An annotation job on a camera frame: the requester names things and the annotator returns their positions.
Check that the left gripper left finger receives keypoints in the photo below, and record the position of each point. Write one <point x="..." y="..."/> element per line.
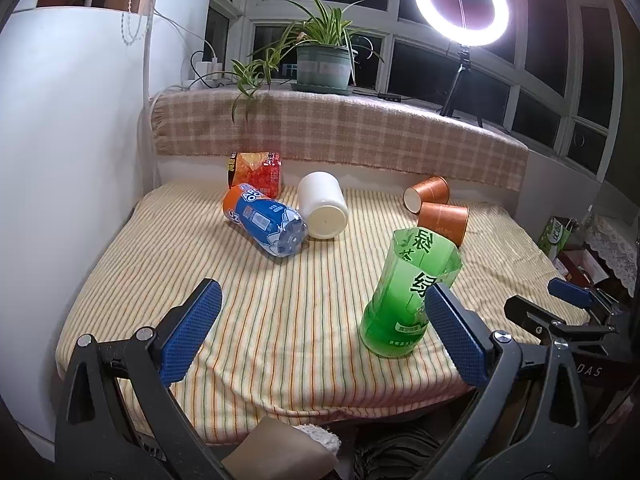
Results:
<point x="118" y="418"/>

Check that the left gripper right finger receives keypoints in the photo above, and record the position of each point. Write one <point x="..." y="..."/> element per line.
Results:
<point x="527" y="419"/>

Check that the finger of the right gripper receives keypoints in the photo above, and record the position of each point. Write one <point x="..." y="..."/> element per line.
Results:
<point x="545" y="325"/>
<point x="586" y="298"/>

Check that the green tea bottle cup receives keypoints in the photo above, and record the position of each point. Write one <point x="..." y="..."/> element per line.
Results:
<point x="395" y="319"/>

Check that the orange paper cup near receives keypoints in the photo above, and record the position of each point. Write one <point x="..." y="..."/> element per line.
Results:
<point x="446" y="220"/>

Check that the orange paper cup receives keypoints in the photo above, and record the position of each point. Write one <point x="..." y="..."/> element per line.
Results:
<point x="434" y="190"/>
<point x="446" y="220"/>

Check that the orange paper cup far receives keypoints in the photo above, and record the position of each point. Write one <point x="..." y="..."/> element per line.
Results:
<point x="434" y="190"/>

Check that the white plastic cup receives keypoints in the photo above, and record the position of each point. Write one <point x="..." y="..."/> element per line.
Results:
<point x="322" y="205"/>

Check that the red snack cup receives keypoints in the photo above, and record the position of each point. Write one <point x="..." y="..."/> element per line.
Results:
<point x="261" y="170"/>

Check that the lace covered side table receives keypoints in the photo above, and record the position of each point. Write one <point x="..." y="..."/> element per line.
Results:
<point x="615" y="243"/>

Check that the green tissue box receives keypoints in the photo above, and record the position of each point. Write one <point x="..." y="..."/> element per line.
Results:
<point x="555" y="235"/>

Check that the brown cushion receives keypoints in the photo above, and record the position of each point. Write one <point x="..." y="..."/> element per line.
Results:
<point x="276" y="450"/>

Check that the striped yellow towel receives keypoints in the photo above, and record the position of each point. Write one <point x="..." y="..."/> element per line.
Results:
<point x="286" y="342"/>

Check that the plaid blanket on backrest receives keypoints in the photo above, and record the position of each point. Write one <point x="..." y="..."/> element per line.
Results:
<point x="344" y="130"/>

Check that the spider plant in pot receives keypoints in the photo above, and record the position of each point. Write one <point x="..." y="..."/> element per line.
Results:
<point x="327" y="46"/>

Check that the white refrigerator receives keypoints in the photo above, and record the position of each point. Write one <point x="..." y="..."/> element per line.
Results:
<point x="71" y="95"/>

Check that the white power strip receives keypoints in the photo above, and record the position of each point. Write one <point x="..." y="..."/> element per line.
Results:
<point x="205" y="67"/>

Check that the ring light tripod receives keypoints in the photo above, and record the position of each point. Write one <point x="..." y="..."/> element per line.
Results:
<point x="463" y="76"/>

